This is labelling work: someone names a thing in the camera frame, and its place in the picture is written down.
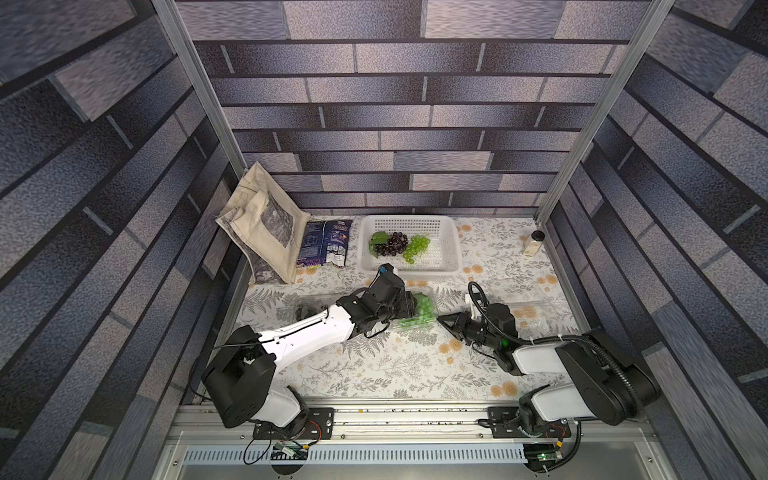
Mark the blue snack bag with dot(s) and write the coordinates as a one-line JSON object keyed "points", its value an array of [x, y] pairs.
{"points": [[325, 242]]}

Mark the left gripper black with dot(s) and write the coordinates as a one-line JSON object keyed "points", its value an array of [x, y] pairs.
{"points": [[408, 305]]}

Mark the right aluminium frame post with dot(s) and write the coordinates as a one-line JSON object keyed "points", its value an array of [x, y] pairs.
{"points": [[647, 30]]}

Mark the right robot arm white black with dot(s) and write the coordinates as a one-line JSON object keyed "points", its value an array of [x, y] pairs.
{"points": [[602, 381]]}

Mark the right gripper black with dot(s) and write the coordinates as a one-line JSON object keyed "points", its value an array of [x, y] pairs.
{"points": [[468, 327]]}

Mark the clear plastic clamshell container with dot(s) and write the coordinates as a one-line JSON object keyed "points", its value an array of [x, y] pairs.
{"points": [[331, 311]]}

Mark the left aluminium frame post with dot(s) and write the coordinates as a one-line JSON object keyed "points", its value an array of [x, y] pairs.
{"points": [[181, 41]]}

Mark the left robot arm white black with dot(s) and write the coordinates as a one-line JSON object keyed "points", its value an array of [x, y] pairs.
{"points": [[239, 378]]}

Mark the white plastic basket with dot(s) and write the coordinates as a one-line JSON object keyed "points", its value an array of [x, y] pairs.
{"points": [[441, 260]]}

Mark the floral tablecloth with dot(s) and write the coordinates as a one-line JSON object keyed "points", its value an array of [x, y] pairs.
{"points": [[421, 362]]}

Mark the dark blue grape bunch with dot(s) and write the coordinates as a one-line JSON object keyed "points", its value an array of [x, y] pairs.
{"points": [[303, 312]]}

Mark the bright green grape bunch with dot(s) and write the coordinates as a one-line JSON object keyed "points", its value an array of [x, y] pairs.
{"points": [[425, 309]]}

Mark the small bottle black cap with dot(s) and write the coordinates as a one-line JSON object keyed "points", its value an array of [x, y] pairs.
{"points": [[534, 243]]}

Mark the green circuit board right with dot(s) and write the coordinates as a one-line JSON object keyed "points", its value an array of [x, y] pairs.
{"points": [[541, 458]]}

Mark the aluminium rail base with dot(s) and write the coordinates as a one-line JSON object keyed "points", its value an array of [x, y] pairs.
{"points": [[370, 439]]}

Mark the beige canvas tote bag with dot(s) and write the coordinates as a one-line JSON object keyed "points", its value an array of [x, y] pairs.
{"points": [[266, 224]]}

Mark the aluminium frame post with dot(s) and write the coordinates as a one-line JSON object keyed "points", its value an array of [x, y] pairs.
{"points": [[181, 41], [647, 30]]}

